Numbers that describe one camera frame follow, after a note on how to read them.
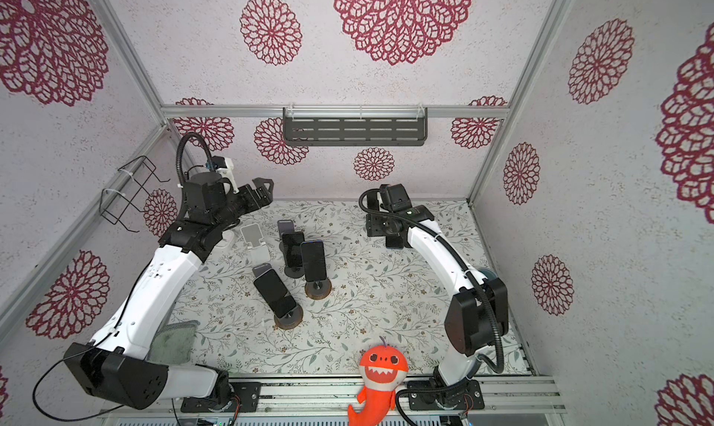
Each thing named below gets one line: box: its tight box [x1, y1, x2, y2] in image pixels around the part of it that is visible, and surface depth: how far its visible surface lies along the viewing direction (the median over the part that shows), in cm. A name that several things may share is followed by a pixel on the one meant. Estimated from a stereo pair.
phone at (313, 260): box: [300, 239, 328, 282], surface depth 88 cm
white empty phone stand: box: [239, 223, 271, 266], surface depth 104 cm
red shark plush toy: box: [347, 345, 410, 426], surface depth 71 cm
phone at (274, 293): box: [252, 268, 298, 319], surface depth 83 cm
